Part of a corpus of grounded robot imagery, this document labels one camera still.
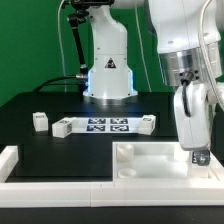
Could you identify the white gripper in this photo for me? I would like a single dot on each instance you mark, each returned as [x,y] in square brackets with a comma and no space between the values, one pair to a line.
[194,132]

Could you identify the white square table top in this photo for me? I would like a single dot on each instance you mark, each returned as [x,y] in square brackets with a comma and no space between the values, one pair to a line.
[162,160]

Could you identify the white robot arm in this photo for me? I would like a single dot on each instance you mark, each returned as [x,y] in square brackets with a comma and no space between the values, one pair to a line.
[188,48]

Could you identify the white U-shaped obstacle fence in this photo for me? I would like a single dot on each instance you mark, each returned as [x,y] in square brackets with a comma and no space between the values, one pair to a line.
[118,192]

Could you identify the white fiducial tag sheet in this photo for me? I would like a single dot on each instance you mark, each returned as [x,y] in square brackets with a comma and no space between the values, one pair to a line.
[106,125]

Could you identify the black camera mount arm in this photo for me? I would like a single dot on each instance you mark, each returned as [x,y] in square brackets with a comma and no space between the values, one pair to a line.
[75,20]

